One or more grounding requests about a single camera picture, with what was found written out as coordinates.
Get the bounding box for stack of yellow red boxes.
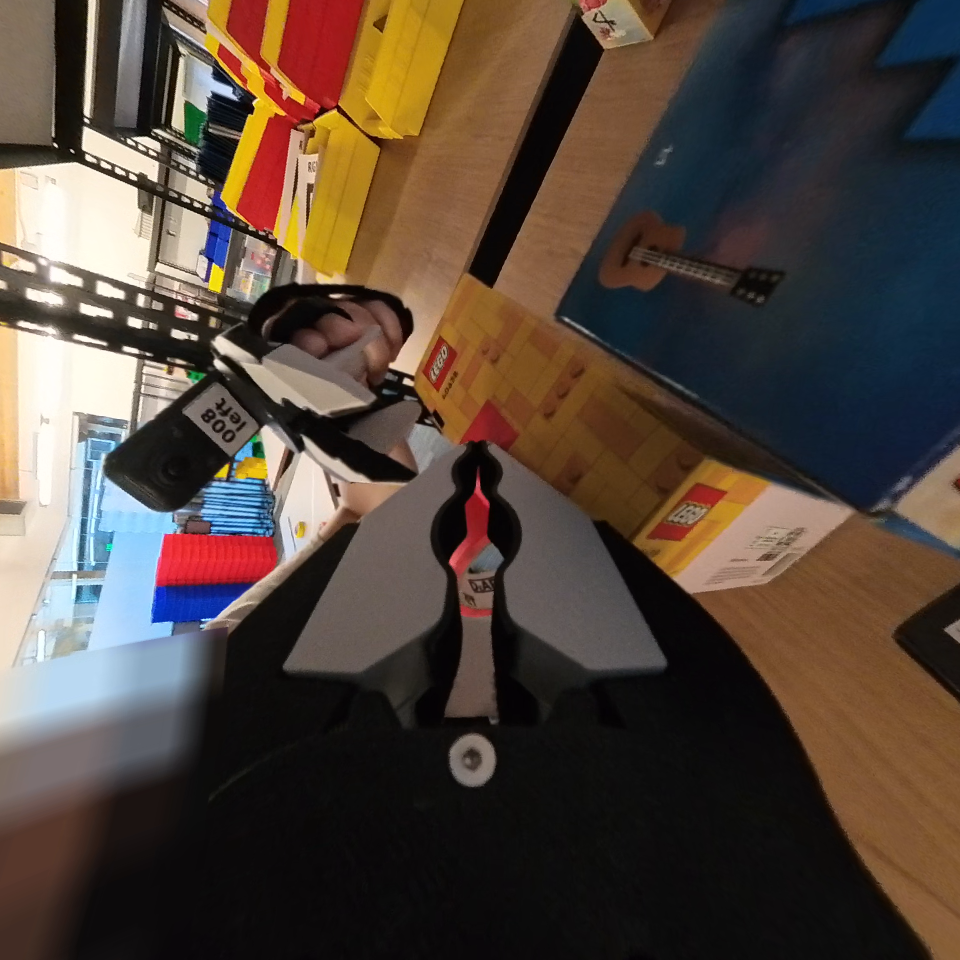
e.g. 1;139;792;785
204;0;468;277

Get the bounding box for stack of blue bins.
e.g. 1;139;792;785
150;583;260;625

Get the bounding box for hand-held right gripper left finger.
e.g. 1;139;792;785
282;442;483;727

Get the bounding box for person's left hand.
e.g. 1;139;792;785
291;298;412;380

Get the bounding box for shelf with coloured bins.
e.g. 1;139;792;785
150;22;295;303

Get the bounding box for black flat device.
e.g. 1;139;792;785
894;588;960;685

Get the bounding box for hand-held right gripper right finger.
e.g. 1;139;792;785
480;442;669;723

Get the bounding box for blue guitar picture box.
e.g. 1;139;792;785
555;0;960;519

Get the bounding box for yellow brick pattern box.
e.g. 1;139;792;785
412;271;856;595

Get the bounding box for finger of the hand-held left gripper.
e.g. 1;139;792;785
255;345;378;419
300;401;421;483

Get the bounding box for stack of red bins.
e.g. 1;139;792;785
156;532;280;588

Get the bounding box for small white flower box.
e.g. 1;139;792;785
573;0;665;51

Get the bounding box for red plastic piece with label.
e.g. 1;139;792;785
448;480;502;620

